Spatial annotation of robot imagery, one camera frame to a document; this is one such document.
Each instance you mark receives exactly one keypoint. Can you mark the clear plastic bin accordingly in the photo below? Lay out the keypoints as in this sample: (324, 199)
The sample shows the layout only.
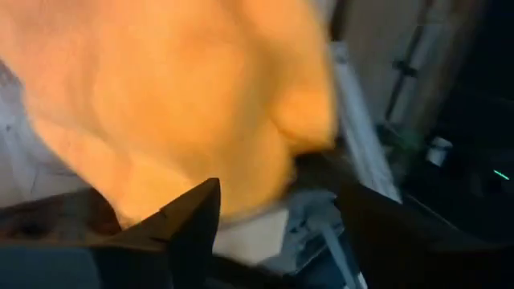
(24, 160)

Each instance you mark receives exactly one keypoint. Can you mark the orange microfiber towel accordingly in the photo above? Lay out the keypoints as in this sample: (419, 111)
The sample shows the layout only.
(160, 100)

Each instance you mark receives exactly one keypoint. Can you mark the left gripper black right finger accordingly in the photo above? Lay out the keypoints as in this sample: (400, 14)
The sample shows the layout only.
(401, 249)

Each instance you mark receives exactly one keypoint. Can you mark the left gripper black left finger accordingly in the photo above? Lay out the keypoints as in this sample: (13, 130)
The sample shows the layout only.
(180, 241)

